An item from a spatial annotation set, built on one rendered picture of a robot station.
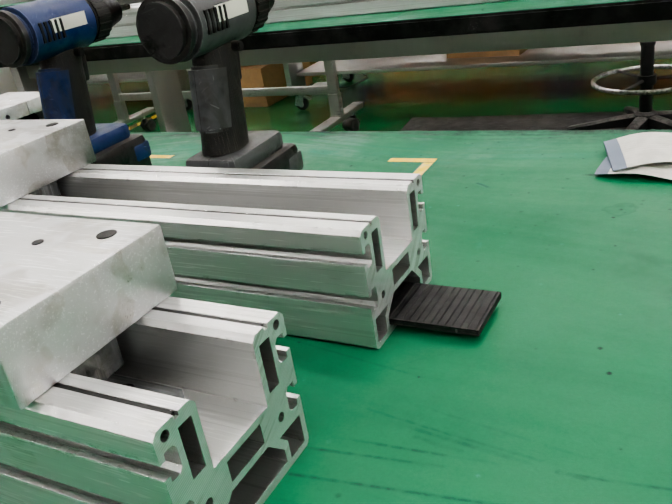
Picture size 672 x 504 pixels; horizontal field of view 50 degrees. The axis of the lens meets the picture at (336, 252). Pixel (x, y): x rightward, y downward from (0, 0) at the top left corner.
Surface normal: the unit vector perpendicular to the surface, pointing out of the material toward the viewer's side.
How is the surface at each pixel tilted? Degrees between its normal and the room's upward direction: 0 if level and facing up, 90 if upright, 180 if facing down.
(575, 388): 0
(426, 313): 0
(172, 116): 90
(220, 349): 90
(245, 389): 90
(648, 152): 7
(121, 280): 90
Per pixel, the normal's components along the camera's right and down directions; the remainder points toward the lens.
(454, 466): -0.15, -0.89
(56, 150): 0.88, 0.08
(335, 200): -0.46, 0.44
